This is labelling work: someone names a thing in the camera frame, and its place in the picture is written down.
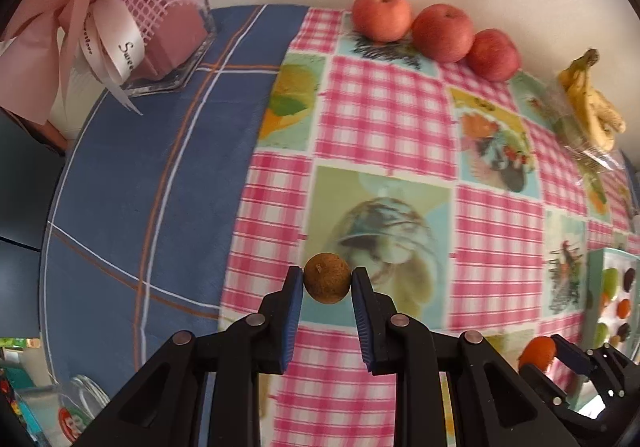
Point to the orange mandarin with stem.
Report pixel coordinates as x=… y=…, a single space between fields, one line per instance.
x=605 y=300

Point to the middle red apple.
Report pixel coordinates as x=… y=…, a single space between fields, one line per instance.
x=443 y=33

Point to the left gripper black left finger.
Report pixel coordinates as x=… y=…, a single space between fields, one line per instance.
x=162 y=404

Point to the clear plastic fruit container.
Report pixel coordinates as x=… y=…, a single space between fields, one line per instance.
x=572 y=135

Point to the right red apple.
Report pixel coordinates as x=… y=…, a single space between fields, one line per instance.
x=493 y=56

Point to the green fruit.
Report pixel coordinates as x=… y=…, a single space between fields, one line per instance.
x=600 y=335
x=610 y=281

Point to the dark red date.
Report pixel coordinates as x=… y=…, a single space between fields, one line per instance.
x=628 y=279

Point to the red apple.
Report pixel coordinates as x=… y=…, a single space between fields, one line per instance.
x=383 y=21
x=493 y=56
x=443 y=33

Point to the white tray teal rim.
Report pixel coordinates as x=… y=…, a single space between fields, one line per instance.
x=612 y=302

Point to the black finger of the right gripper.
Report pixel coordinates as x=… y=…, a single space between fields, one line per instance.
x=551 y=394
x=571 y=355

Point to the pink checkered fruit tablecloth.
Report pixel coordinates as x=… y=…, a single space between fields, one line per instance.
x=454 y=193

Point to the blue plaid tablecloth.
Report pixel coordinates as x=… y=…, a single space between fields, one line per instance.
x=140 y=228

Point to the yellow banana bunch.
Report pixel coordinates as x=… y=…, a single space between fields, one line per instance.
x=599 y=118

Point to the left red apple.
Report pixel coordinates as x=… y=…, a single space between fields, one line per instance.
x=383 y=21

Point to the glass vase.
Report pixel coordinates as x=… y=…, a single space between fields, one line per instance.
x=175 y=50

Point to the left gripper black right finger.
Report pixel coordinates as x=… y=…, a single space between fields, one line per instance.
x=491 y=404

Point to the small brown longan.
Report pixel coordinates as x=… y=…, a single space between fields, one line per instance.
x=327 y=278

